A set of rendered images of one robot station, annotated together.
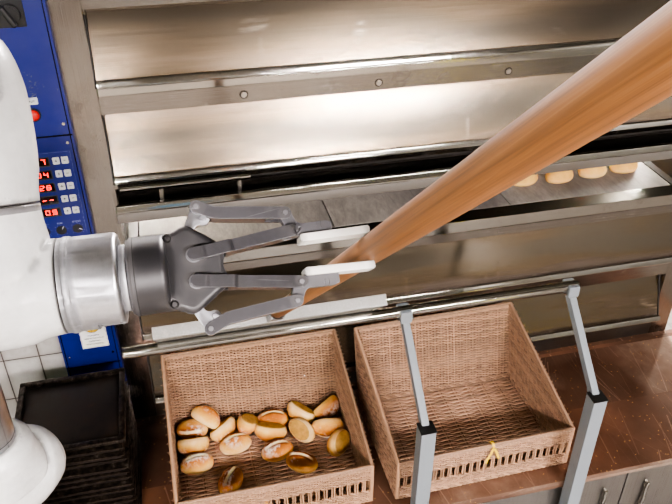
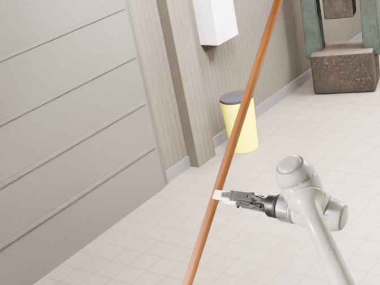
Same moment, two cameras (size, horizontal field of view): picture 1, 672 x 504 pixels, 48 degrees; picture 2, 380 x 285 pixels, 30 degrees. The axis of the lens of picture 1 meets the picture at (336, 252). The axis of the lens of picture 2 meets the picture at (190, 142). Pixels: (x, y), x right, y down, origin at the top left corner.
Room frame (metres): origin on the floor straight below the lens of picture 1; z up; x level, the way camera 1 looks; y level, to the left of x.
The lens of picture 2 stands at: (1.87, 1.58, 3.00)
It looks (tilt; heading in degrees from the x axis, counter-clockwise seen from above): 22 degrees down; 234
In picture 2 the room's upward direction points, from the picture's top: 11 degrees counter-clockwise
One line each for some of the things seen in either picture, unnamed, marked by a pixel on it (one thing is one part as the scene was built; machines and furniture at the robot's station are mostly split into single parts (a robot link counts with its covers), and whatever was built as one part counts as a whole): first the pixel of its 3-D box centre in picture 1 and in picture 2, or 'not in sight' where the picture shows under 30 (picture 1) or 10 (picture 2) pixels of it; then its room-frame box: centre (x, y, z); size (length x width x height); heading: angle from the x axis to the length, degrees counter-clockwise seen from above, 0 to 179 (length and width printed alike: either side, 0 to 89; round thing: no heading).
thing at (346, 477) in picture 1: (263, 425); not in sight; (1.56, 0.21, 0.72); 0.56 x 0.49 x 0.28; 104
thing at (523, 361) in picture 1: (457, 393); not in sight; (1.70, -0.38, 0.72); 0.56 x 0.49 x 0.28; 104
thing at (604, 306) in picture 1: (421, 330); not in sight; (1.95, -0.29, 0.76); 1.79 x 0.11 x 0.19; 103
